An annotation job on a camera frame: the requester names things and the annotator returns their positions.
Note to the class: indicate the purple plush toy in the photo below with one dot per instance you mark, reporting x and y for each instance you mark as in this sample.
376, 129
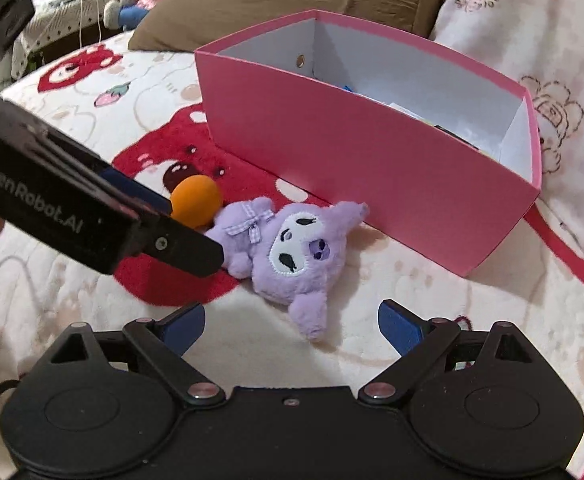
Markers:
292, 270

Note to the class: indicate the bear printed blanket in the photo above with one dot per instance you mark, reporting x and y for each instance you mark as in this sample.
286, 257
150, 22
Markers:
122, 110

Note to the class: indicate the pink cardboard box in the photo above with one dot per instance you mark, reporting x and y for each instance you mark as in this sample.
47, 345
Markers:
372, 160

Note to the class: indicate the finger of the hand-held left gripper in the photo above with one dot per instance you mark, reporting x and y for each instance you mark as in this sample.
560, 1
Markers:
137, 195
187, 250

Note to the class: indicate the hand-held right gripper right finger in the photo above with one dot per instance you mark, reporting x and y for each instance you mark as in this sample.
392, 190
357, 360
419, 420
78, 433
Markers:
397, 327

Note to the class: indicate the brown pillow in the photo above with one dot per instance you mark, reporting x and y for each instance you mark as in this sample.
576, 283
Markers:
222, 5

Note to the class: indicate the pink checked pillow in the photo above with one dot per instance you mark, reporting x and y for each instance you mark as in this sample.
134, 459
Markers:
547, 35

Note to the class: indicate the orange makeup sponge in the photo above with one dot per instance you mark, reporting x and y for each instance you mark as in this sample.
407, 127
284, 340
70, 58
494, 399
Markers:
197, 200

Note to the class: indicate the blue wipes packet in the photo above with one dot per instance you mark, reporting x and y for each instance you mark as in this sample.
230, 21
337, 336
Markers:
347, 88

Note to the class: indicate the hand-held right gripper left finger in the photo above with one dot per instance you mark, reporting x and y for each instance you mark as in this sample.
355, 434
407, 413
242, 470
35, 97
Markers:
187, 330

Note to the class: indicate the bedside table with lace cloth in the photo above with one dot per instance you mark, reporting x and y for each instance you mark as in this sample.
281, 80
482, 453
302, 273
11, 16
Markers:
57, 20

